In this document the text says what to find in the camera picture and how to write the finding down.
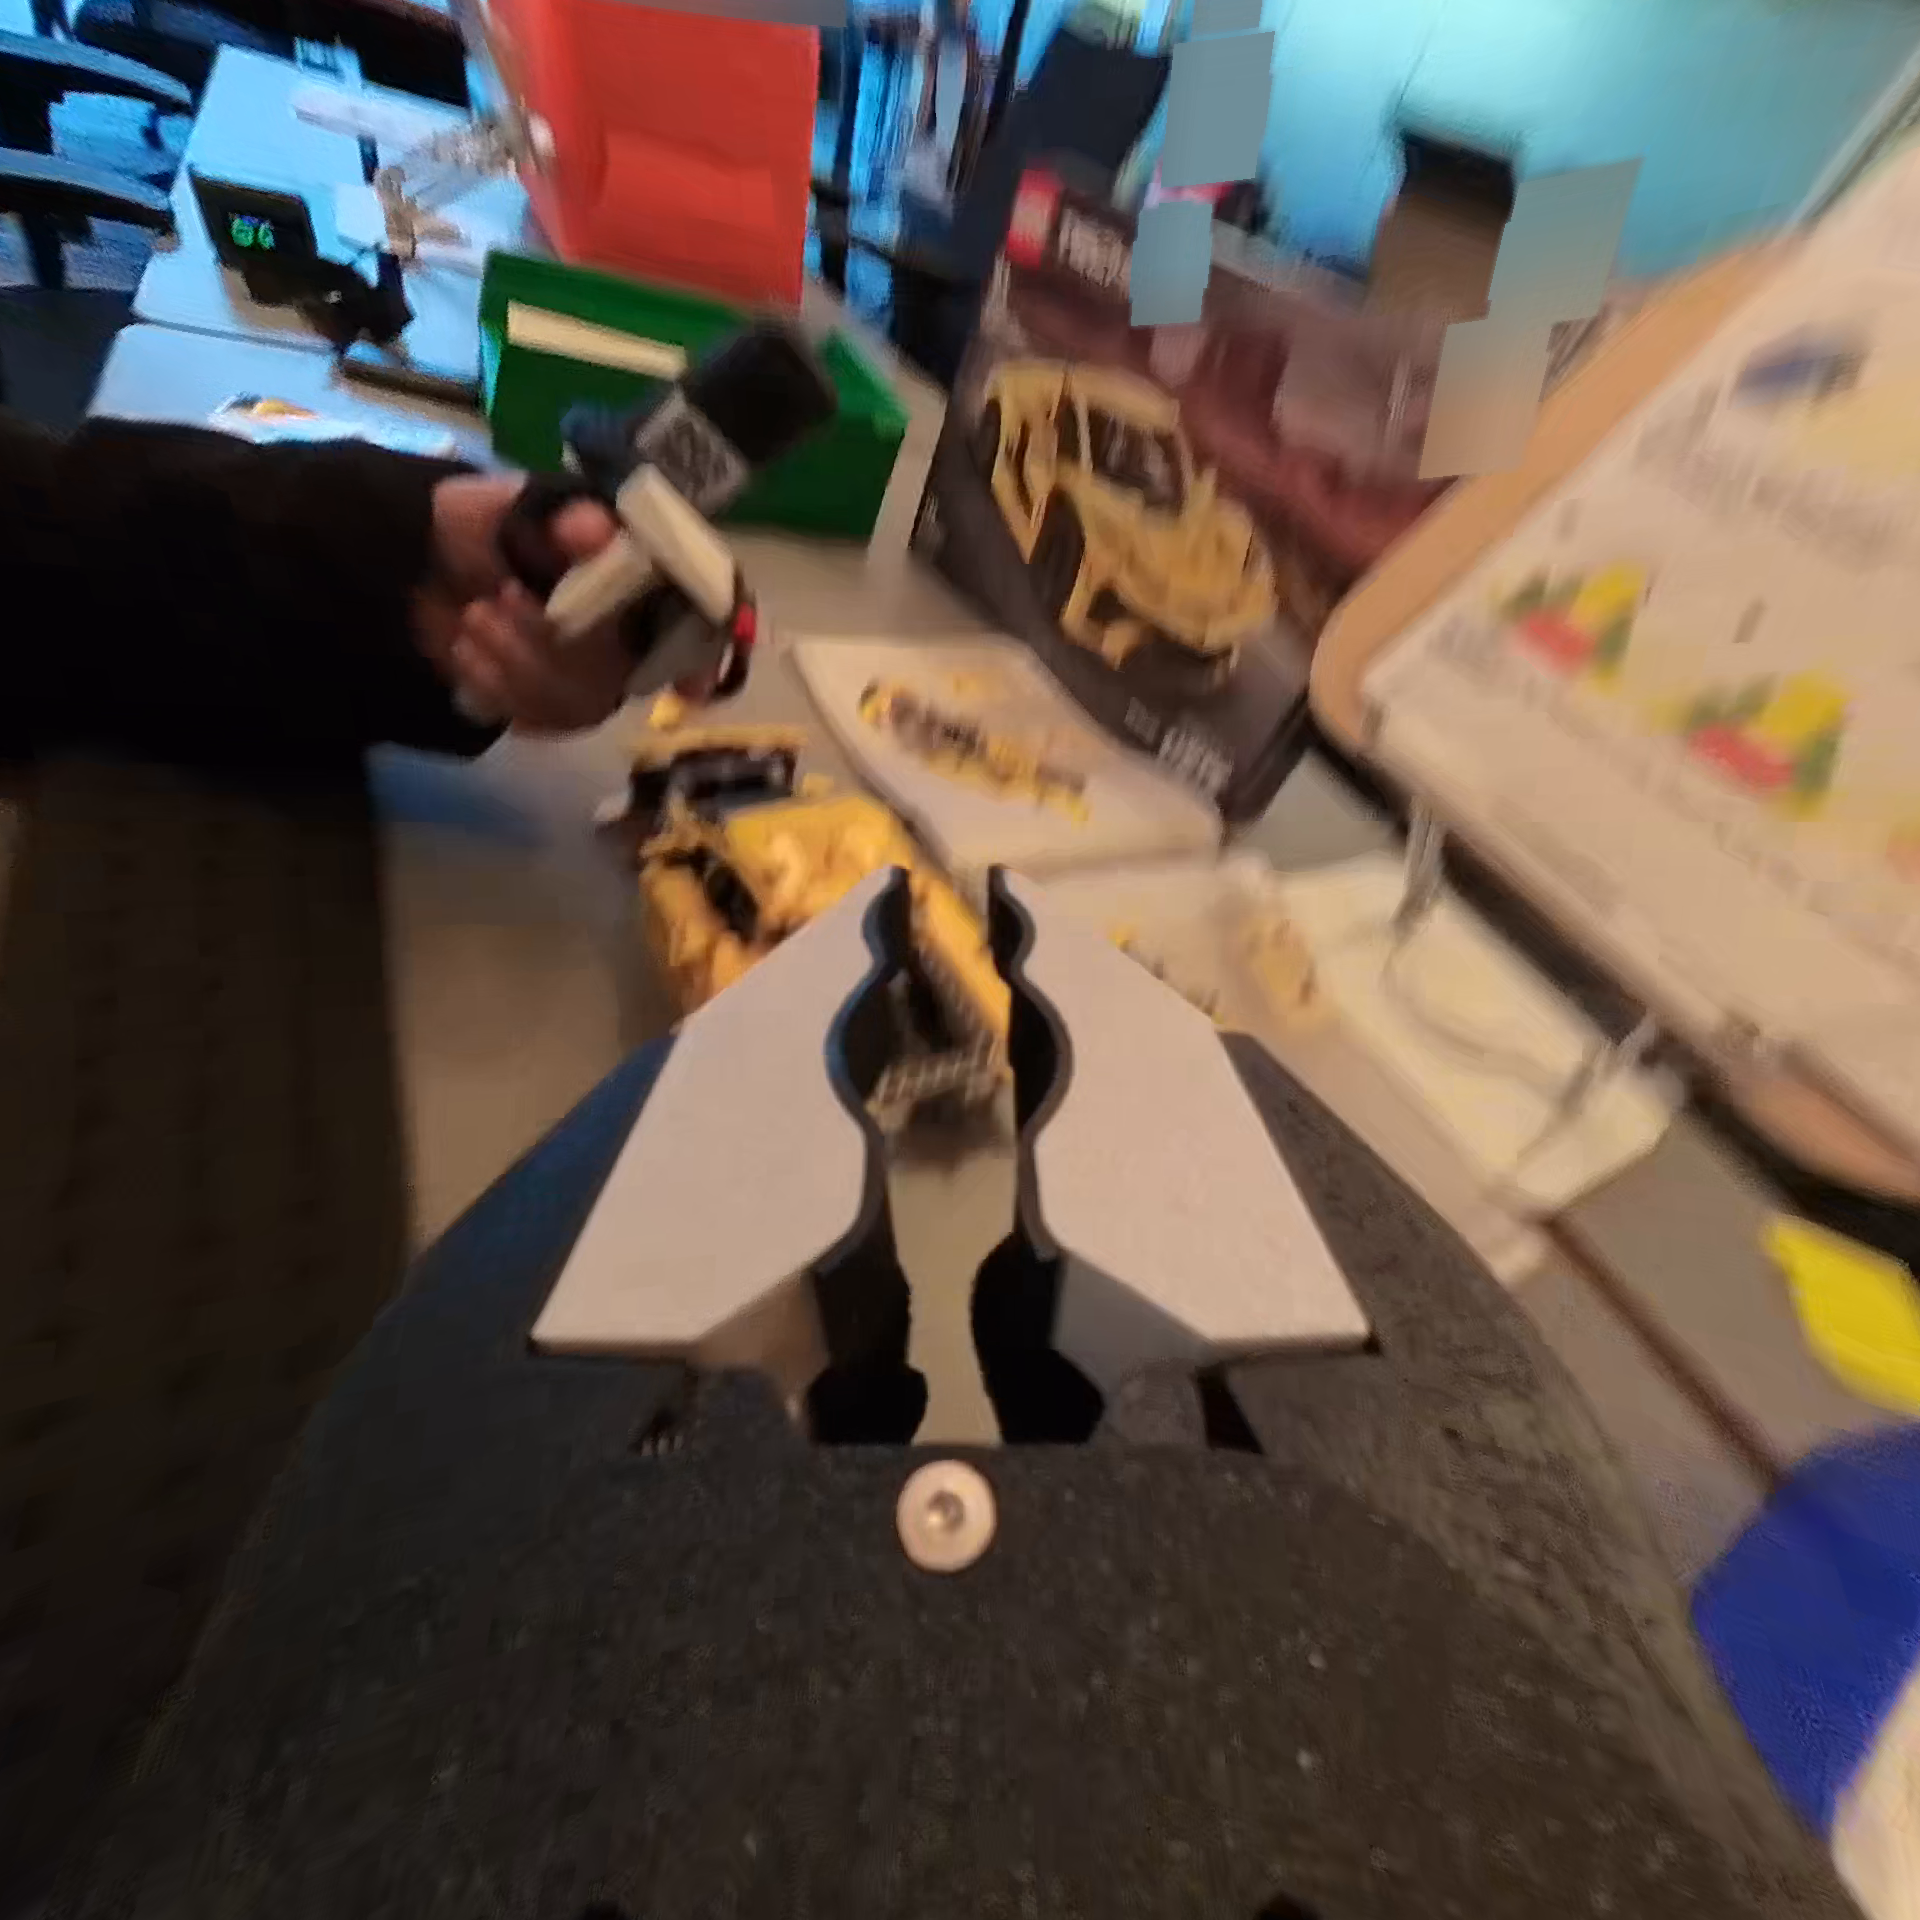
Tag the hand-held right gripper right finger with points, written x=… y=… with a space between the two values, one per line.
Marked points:
x=1185 y=1184

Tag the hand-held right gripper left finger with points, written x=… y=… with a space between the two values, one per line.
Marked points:
x=719 y=1184

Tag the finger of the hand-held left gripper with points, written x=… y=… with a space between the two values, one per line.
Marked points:
x=679 y=540
x=685 y=652

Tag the wooden metal jointed arm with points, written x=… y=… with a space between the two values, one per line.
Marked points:
x=435 y=182

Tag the person's left forearm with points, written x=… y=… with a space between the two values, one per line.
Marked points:
x=225 y=585

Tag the person's left hand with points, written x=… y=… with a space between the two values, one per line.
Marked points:
x=524 y=676

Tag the green plastic bin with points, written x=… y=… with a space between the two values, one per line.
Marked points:
x=842 y=463

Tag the white paper stack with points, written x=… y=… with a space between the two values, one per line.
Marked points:
x=594 y=341

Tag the yellow toy car model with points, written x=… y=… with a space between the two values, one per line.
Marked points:
x=781 y=868

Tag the orange red bin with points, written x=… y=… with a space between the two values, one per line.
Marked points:
x=663 y=136

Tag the open instruction booklet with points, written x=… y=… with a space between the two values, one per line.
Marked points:
x=976 y=780

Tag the black device green lights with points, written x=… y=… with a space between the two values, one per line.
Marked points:
x=256 y=224

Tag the black toy car box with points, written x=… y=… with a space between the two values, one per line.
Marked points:
x=1275 y=597

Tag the wooden document stand with sheet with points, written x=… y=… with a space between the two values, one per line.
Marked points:
x=1379 y=597

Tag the yellow paper slip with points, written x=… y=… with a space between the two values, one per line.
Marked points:
x=1855 y=1319

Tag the black office chair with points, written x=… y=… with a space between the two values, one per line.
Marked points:
x=92 y=166

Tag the blue plastic bin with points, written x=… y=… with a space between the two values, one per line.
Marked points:
x=1802 y=1617

